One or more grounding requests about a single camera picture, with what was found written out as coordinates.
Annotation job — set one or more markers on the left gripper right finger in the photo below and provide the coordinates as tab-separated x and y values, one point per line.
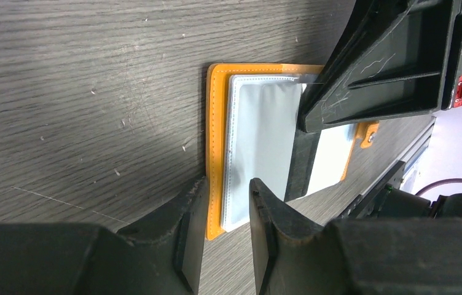
294	255

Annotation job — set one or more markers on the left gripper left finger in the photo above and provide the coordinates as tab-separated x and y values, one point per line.
161	253

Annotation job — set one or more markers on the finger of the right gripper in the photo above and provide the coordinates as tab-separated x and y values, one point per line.
391	61

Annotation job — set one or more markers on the orange card holder wallet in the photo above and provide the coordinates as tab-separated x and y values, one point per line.
251	116

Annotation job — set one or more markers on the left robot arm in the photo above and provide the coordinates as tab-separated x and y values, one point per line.
438	203

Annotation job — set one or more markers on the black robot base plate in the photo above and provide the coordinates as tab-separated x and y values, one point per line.
368	204

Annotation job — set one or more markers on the aluminium front rail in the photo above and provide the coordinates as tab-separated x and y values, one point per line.
404	139

